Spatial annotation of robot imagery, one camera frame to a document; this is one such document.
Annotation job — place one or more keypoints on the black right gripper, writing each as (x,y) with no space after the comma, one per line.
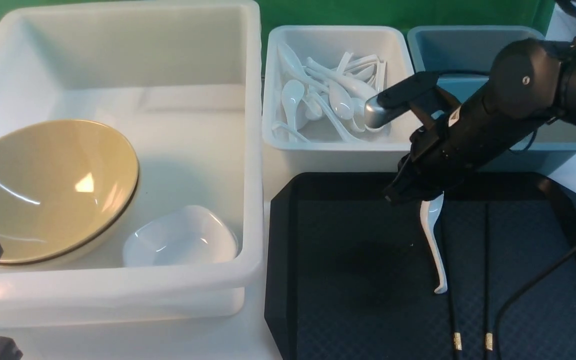
(442,157)

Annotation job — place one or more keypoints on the white soup spoon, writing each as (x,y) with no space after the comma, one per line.
(429,214)

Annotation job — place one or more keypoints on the black chopstick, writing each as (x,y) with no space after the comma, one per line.
(487,319)
(456,336)

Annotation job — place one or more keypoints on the yellow noodle bowl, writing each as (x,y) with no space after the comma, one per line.
(84,256)
(63,184)

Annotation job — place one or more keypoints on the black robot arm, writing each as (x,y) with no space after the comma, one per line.
(531,82)

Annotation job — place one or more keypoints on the yellow noodle bowl in tub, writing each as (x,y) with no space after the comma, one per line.
(84,256)

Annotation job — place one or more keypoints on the teal plastic bin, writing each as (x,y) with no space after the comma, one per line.
(473,48)

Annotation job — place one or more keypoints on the white spoon long diagonal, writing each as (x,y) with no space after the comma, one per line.
(356,87)

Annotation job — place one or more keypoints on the white spoon centre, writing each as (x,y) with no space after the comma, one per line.
(340,100)

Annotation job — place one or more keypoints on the white spoon bin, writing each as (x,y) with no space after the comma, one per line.
(376,55)

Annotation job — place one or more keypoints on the black serving tray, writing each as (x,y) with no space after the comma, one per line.
(351,277)

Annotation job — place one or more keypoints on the white spoon lower left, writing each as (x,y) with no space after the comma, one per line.
(291,96)

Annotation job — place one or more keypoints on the white spoon upper left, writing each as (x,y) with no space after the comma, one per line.
(293,66)

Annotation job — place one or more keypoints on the white square dish in tub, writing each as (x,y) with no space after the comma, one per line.
(189,235)

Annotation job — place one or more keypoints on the large white plastic tub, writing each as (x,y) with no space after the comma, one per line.
(181,79)

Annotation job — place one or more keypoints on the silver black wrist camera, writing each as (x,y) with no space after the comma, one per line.
(419,93)

